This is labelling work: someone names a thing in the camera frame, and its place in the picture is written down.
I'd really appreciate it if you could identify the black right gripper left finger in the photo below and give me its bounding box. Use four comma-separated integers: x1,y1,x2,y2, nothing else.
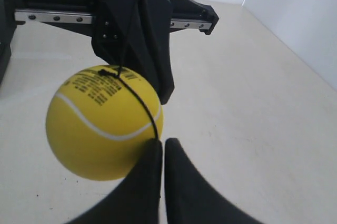
69,139,163,223

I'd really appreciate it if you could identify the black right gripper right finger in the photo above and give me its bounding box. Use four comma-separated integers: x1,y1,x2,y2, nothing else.
164,138,260,223

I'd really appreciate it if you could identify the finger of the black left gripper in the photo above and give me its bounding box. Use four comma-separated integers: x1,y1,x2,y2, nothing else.
128,0,174,104

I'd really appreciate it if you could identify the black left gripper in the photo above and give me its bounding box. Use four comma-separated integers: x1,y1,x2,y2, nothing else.
0,0,220,90

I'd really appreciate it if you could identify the yellow tennis ball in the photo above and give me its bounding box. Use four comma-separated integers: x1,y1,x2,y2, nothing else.
45,65,164,181

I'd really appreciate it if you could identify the black hanging string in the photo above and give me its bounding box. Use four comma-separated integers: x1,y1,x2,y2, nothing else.
97,0,162,140

